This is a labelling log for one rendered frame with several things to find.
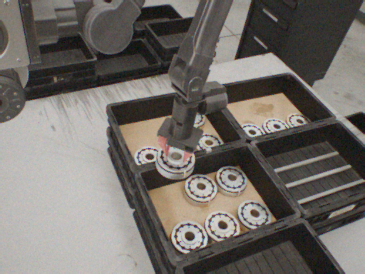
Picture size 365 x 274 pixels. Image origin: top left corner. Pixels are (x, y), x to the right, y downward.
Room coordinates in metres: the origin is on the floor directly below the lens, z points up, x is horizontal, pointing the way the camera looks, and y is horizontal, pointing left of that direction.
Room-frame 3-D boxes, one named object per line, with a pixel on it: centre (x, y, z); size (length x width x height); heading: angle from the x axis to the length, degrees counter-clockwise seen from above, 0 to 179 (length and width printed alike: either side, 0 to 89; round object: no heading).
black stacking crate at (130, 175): (0.89, 0.03, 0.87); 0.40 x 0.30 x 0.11; 122
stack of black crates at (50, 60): (1.62, 0.77, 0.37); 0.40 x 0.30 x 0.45; 126
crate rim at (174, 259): (0.64, -0.13, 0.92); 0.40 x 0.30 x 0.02; 122
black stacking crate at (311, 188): (0.85, -0.47, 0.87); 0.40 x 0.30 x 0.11; 122
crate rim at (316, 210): (0.85, -0.47, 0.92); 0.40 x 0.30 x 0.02; 122
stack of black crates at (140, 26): (2.41, 0.36, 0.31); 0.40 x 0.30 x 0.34; 126
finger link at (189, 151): (0.63, -0.01, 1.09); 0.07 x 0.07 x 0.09; 77
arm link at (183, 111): (0.64, 0.00, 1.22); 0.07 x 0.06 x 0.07; 126
